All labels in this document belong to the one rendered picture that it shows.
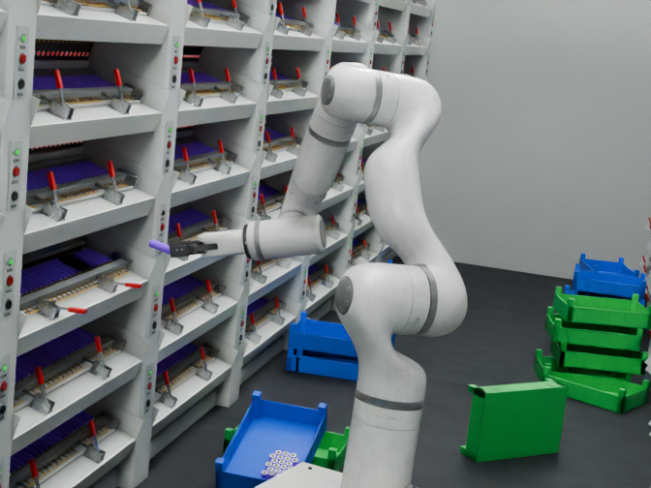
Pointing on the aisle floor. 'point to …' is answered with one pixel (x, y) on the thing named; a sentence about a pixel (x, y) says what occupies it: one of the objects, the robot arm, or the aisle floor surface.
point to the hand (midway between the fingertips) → (181, 249)
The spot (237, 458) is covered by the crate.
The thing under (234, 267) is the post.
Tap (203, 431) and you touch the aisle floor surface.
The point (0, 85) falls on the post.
